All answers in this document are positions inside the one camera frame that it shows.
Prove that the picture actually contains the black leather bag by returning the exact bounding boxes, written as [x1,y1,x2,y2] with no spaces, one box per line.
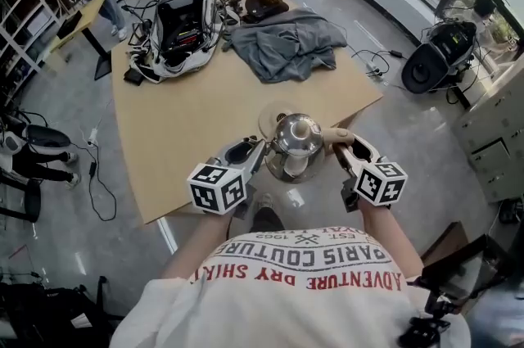
[241,0,291,25]

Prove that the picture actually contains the round black backpack device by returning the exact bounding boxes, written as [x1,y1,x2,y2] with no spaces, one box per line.
[400,20,481,96]

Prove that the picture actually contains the black stool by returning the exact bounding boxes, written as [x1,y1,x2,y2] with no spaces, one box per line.
[0,177,43,224]

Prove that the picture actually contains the white backpack device with cables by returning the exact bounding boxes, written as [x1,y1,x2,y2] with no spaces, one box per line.
[122,0,230,84]

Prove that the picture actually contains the white shelf rack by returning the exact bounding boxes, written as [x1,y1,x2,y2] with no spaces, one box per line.
[0,0,62,106]

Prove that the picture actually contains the brown cardboard box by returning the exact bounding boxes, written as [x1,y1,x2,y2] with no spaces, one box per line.
[421,220,471,266]

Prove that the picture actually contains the person's dark trouser leg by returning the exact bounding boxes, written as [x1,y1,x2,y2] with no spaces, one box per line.
[248,203,287,236]

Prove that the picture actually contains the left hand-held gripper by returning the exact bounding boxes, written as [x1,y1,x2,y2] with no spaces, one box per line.
[187,138,270,220]

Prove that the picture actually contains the black laptop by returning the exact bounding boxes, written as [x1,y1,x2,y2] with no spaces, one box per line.
[56,9,83,41]

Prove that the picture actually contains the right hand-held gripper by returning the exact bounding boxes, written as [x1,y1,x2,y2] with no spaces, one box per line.
[333,134,409,214]

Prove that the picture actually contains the person's right forearm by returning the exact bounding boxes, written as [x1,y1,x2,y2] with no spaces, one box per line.
[356,201,425,278]

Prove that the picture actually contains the grey locker cabinet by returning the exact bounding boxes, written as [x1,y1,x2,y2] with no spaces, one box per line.
[449,66,524,205]

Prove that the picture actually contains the shiny steel kettle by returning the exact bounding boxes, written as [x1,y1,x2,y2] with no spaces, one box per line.
[264,112,355,184]

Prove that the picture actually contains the grey cloth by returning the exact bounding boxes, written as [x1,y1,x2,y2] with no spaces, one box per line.
[226,7,350,84]

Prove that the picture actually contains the black clamp mount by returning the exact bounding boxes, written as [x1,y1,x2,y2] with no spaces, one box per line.
[397,295,458,348]

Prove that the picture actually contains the person's white printed t-shirt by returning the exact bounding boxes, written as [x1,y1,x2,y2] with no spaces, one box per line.
[109,224,472,348]

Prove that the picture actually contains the small wooden desk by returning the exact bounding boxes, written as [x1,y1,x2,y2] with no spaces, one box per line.
[47,0,114,82]

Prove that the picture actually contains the person's left forearm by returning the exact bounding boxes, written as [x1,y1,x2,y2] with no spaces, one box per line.
[161,210,237,282]

